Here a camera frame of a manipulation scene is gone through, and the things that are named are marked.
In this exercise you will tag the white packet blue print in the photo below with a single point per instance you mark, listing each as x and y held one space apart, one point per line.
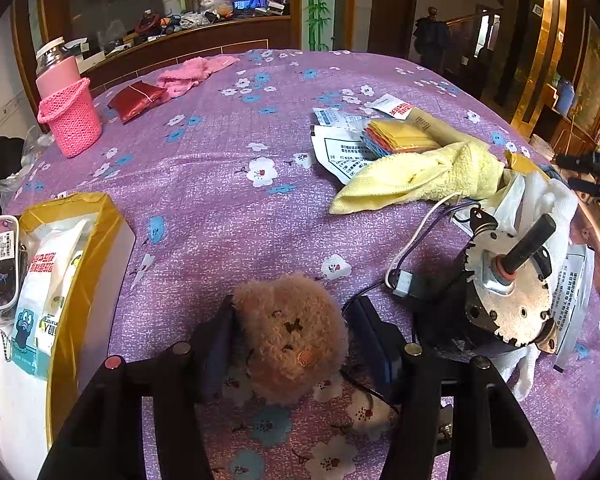
332 117

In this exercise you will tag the counter clutter pile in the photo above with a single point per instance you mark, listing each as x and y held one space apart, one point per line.
205 15

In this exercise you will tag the white cloth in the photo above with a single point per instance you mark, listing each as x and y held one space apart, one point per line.
555 205

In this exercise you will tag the purple floral tablecloth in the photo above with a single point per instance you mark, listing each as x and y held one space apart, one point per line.
220 195

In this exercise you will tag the clear plastic bag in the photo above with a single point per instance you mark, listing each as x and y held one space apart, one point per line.
32 147

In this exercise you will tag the white teal wipes packet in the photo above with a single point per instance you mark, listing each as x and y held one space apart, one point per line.
45 285

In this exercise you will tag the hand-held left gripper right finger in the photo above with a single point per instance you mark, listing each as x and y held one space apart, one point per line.
380 355

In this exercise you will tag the dark red pouch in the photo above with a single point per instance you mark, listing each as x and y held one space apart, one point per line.
137 97

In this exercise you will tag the long white printed packet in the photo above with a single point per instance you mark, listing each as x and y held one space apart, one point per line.
575 300

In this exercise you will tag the colourful cloth stack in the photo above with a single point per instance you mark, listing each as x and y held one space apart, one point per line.
400 137

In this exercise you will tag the bamboo painting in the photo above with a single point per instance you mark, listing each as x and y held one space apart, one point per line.
317 10

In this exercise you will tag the blue water jug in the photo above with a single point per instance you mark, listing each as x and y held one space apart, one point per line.
565 97

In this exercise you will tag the white packet black print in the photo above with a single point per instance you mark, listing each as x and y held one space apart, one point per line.
337 152

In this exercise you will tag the brown wooden door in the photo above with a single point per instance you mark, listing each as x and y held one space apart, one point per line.
392 10

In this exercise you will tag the pink towel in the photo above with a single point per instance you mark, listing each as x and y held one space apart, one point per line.
185 77

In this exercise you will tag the yellow taped white box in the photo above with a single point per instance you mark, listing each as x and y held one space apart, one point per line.
100 270

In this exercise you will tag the dark jacket on rack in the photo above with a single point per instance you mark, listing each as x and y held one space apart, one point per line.
430 37

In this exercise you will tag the pink knitted basket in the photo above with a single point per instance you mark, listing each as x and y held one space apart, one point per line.
72 120

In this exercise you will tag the wooden cabinet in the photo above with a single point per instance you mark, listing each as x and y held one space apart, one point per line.
555 130

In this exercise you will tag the white packet tan contents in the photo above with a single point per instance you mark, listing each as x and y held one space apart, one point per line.
395 107

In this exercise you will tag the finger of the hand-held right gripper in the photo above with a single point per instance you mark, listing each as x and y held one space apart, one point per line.
592 188

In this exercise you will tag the pink bottle clear lid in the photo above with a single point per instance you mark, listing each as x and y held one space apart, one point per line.
57 75

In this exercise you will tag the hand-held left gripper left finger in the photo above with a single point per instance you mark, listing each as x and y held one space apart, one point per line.
220 355

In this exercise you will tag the wooden counter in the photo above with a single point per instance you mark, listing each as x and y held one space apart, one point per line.
190 42

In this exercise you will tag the brown teddy bear plush head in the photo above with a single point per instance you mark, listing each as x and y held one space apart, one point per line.
290 330

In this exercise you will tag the yellow towel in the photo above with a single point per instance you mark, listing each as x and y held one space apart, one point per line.
430 175

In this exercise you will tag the black bag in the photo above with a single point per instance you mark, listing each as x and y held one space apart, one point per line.
0 170

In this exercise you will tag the framed painting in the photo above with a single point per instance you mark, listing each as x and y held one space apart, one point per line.
595 80

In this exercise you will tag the yellow taped packet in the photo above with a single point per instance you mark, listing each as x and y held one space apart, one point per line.
522 162

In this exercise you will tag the electric motor with shaft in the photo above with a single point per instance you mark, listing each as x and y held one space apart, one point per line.
510 305

